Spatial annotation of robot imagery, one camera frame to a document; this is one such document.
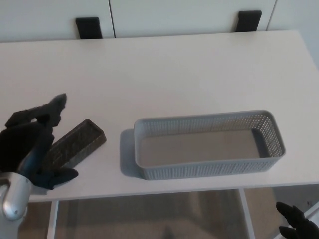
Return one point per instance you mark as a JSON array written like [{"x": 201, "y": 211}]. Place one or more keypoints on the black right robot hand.
[{"x": 301, "y": 221}]

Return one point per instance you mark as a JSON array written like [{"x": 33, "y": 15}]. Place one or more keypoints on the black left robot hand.
[{"x": 22, "y": 144}]

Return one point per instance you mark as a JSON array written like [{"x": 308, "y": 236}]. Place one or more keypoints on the black felt board eraser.
[{"x": 77, "y": 142}]

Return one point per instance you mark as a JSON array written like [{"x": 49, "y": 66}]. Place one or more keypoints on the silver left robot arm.
[{"x": 16, "y": 199}]

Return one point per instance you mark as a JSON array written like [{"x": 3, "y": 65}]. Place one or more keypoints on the grey perforated plastic basket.
[{"x": 211, "y": 169}]

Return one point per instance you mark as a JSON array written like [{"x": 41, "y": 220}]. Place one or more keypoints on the white cabinet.
[{"x": 174, "y": 17}]

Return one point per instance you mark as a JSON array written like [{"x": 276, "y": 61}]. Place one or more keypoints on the white metal-frame desk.
[{"x": 174, "y": 74}]

